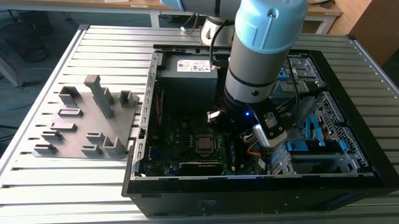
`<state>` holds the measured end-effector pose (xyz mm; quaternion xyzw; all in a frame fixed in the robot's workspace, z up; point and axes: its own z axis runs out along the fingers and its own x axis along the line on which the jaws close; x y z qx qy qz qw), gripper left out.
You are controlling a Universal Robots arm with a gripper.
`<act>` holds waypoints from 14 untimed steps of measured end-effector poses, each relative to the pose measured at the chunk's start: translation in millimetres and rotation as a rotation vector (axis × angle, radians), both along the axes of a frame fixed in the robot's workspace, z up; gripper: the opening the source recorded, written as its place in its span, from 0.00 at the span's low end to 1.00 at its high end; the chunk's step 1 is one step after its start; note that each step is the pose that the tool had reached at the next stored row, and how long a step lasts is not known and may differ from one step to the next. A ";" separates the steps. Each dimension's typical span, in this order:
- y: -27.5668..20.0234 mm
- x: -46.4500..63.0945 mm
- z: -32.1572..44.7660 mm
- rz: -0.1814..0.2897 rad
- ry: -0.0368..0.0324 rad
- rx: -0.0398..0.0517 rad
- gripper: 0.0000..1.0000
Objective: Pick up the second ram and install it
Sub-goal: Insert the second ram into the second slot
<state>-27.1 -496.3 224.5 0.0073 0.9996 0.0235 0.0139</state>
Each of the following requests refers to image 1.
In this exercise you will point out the black disk in blue carrier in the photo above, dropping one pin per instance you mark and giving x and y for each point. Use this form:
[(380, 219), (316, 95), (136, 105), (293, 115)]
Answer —
[(297, 145)]

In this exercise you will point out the grey parts rack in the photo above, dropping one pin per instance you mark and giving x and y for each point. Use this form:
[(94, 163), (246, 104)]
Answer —
[(93, 130)]

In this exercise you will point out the black graphics card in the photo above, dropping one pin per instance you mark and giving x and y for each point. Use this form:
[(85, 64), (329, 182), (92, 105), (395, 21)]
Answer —
[(201, 168)]

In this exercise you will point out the CPU socket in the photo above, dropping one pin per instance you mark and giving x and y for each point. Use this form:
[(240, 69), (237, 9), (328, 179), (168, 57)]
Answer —
[(205, 154)]

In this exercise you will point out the grey metal disk bay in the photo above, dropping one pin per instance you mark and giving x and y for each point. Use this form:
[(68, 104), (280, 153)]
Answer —
[(315, 161)]

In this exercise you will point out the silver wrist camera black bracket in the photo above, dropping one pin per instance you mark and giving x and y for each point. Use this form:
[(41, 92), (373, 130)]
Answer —
[(268, 137)]

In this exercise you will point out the grey metal drive cage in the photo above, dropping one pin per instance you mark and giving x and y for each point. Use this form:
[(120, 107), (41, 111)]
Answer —
[(302, 67)]

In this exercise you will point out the silver CPU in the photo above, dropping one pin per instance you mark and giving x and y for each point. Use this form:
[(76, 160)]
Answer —
[(204, 143)]

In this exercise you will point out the wooden desk white frame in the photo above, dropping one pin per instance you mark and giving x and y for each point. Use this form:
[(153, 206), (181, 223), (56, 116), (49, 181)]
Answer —
[(320, 14)]

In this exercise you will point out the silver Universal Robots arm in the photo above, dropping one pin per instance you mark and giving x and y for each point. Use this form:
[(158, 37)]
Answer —
[(264, 35)]

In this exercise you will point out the white paper sheet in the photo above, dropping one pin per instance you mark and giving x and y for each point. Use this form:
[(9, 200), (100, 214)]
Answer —
[(116, 1)]

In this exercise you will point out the white table leg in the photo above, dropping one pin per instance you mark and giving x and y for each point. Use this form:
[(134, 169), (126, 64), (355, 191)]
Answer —
[(12, 74)]

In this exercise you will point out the brown wooden cabinet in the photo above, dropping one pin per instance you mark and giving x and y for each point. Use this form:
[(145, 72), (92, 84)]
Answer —
[(380, 28)]

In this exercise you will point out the long wooden desk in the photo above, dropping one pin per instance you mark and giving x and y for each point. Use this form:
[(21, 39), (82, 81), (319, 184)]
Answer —
[(93, 4)]

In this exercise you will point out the black open PC case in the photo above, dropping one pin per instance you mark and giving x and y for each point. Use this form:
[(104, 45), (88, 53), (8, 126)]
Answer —
[(249, 200)]

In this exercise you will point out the blue disk carrier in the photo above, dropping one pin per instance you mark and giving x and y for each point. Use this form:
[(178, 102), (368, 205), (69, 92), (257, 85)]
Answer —
[(282, 75)]

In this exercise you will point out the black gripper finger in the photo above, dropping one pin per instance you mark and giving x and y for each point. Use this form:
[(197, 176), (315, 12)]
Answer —
[(214, 116)]

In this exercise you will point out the grey power supply unit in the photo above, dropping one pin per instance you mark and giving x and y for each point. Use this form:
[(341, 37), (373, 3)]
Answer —
[(186, 88)]

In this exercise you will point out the dark green motherboard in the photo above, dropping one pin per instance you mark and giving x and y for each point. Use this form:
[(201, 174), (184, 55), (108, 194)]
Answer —
[(173, 144)]

